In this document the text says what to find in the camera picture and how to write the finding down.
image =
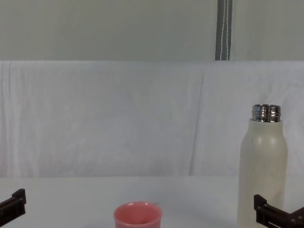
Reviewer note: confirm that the white wrinkled backdrop cloth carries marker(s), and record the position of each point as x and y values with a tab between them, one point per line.
118	118

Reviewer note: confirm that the cream vacuum bottle steel neck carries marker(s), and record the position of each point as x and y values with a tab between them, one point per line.
262	166

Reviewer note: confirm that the white curtain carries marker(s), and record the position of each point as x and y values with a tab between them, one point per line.
268	28
107	28

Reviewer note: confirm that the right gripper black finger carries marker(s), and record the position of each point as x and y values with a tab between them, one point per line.
261	209

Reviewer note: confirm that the white table cloth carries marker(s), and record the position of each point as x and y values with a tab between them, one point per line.
71	202

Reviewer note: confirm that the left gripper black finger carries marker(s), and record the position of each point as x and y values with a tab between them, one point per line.
17	204

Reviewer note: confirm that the pink cup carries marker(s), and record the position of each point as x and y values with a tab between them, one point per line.
137	217

